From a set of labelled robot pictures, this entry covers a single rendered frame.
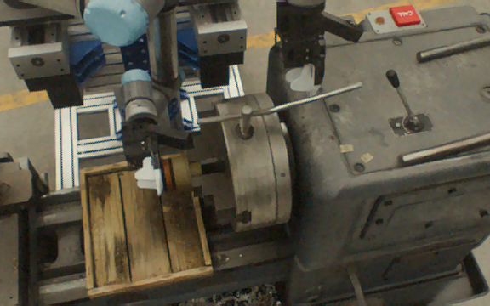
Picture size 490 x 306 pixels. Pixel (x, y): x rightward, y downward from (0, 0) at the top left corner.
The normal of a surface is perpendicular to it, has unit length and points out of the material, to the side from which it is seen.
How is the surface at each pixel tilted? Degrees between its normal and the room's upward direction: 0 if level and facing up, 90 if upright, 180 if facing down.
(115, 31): 89
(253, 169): 39
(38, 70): 90
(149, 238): 0
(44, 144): 0
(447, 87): 0
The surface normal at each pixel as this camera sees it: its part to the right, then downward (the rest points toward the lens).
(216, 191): 0.00, -0.66
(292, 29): 0.23, 0.61
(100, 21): -0.28, 0.79
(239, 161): 0.15, -0.06
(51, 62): 0.21, 0.82
